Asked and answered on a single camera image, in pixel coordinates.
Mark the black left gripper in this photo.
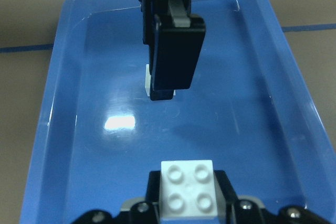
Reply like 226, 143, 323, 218
139, 0, 205, 91

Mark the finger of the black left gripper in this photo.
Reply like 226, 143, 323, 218
143, 22, 175, 101

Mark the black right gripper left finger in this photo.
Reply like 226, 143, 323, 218
145, 170, 161, 223

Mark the white block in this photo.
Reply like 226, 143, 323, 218
145, 64, 175, 101
159, 160, 218, 220

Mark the blue plastic tray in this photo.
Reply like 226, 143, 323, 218
20, 0, 335, 223

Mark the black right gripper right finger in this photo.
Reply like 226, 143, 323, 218
214, 170, 238, 223

